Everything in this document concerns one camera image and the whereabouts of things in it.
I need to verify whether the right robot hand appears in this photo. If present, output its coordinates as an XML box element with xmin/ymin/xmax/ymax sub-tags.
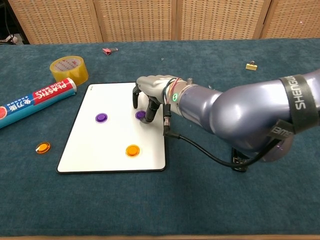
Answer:
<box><xmin>131</xmin><ymin>74</ymin><xmax>177</xmax><ymax>125</ymax></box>

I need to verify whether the orange round magnet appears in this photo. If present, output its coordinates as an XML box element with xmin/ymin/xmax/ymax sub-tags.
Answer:
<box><xmin>125</xmin><ymin>144</ymin><xmax>141</xmax><ymax>158</ymax></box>
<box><xmin>35</xmin><ymin>141</ymin><xmax>52</xmax><ymax>155</ymax></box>

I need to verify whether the white magnetic board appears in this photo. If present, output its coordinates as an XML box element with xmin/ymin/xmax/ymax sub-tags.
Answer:
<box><xmin>56</xmin><ymin>81</ymin><xmax>167</xmax><ymax>174</ymax></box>

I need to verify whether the woven folding screen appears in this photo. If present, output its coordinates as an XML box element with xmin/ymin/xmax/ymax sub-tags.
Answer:
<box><xmin>7</xmin><ymin>0</ymin><xmax>320</xmax><ymax>45</ymax></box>

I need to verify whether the yellow packing tape roll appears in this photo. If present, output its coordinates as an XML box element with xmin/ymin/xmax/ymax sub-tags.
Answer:
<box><xmin>49</xmin><ymin>55</ymin><xmax>90</xmax><ymax>87</ymax></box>

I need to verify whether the black stapler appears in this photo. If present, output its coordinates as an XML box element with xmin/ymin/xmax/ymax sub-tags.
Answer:
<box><xmin>230</xmin><ymin>147</ymin><xmax>250</xmax><ymax>173</ymax></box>

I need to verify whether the blue plastic wrap box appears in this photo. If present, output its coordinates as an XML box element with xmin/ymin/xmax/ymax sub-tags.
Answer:
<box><xmin>0</xmin><ymin>77</ymin><xmax>77</xmax><ymax>130</ymax></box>

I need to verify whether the blue table mat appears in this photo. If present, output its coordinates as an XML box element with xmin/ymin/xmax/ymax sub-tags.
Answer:
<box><xmin>0</xmin><ymin>37</ymin><xmax>320</xmax><ymax>237</ymax></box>

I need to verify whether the white power strip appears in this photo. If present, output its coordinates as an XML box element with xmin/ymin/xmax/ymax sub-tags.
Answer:
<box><xmin>0</xmin><ymin>34</ymin><xmax>20</xmax><ymax>43</ymax></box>

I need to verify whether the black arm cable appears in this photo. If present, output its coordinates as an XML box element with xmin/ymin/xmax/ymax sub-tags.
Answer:
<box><xmin>162</xmin><ymin>103</ymin><xmax>282</xmax><ymax>168</ymax></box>

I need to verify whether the black printed velcro strap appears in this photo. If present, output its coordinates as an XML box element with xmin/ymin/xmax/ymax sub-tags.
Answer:
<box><xmin>267</xmin><ymin>74</ymin><xmax>316</xmax><ymax>140</ymax></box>

